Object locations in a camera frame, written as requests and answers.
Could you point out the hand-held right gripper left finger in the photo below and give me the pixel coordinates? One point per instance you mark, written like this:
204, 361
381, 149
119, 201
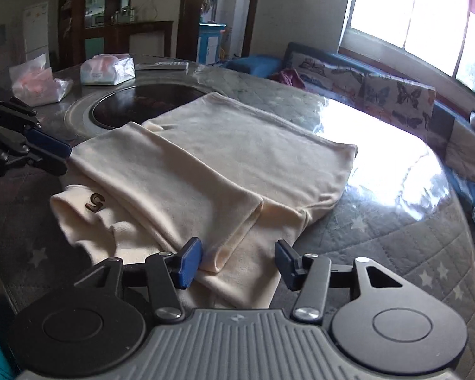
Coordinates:
190, 263

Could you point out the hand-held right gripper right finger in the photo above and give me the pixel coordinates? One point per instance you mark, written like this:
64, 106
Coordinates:
287, 265

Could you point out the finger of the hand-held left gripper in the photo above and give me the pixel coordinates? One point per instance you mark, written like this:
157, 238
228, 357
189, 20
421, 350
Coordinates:
51, 164
49, 144

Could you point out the cream sweatshirt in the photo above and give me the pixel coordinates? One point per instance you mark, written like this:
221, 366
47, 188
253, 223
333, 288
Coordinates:
221, 158

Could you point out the clear plastic bag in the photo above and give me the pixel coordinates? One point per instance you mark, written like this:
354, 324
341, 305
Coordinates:
35, 83

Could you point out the white tissue pack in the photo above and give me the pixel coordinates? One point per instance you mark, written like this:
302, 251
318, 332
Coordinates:
107, 70

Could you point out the round black induction cooktop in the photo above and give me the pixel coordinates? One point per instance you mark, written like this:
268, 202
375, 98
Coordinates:
134, 103

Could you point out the white refrigerator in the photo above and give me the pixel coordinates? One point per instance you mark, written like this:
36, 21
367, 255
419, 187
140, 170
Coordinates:
35, 31

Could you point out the dark wooden cabinet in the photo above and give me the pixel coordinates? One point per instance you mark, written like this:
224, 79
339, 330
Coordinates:
75, 27

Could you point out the grey remote control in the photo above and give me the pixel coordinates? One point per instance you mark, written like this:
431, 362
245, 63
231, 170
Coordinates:
160, 65

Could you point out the pink cloth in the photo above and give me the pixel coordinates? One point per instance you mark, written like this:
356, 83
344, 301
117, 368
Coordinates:
289, 78

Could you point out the blue cabinet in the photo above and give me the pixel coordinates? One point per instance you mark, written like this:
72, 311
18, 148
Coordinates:
209, 43

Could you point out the long butterfly print pillow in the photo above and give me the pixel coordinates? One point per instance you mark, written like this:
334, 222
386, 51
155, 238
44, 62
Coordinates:
328, 77

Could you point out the square butterfly print pillow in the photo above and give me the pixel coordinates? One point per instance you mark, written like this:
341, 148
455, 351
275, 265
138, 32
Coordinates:
399, 101

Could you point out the blue sofa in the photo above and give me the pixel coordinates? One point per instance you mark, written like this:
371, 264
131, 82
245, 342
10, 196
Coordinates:
253, 65

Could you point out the plain grey pillow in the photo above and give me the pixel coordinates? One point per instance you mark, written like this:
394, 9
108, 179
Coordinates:
467, 154

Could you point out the window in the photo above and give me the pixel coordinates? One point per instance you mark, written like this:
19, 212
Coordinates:
411, 8

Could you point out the dark wooden door frame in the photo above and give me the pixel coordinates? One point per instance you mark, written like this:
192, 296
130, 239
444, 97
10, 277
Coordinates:
190, 12

